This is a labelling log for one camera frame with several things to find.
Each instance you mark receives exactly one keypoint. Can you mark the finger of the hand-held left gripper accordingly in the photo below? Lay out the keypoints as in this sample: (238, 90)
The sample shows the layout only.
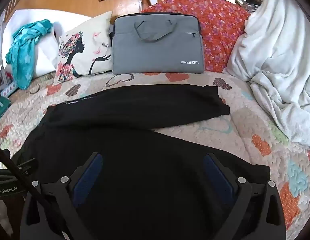
(28, 166)

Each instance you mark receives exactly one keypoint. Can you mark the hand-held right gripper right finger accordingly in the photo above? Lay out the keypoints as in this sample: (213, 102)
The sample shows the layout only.
(217, 177)

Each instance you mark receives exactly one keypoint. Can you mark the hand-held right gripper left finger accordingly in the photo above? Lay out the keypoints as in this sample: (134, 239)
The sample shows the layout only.
(87, 177)

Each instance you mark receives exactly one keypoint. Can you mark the black pants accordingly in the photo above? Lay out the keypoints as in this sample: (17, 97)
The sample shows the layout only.
(145, 110)

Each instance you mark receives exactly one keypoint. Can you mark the heart-patterned quilted bedspread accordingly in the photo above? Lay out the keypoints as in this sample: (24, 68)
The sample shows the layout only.
(245, 130)

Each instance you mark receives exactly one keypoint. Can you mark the green box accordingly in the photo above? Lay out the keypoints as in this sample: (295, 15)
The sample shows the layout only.
(0, 110)

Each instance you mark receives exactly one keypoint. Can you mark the white box with round dots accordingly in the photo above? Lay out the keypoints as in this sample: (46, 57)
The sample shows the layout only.
(9, 90)

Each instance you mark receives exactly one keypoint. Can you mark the teal star-print cloth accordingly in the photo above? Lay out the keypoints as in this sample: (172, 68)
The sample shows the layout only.
(22, 55)

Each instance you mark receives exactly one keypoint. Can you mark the white pillow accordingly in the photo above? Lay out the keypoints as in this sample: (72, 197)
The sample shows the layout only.
(44, 52)

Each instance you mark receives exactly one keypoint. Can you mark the white blanket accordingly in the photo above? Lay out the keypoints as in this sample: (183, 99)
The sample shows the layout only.
(270, 55)

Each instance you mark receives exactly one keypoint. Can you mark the printed white cushion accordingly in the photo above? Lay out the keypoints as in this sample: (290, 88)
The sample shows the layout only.
(94, 42)

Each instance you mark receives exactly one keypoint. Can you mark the grey laptop bag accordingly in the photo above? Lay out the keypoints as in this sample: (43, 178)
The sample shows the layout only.
(157, 52)

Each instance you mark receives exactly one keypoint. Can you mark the red floral pillow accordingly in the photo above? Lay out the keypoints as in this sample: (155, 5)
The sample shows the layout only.
(220, 30)

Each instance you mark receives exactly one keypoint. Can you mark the wooden staircase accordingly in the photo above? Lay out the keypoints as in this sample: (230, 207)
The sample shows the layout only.
(82, 2)

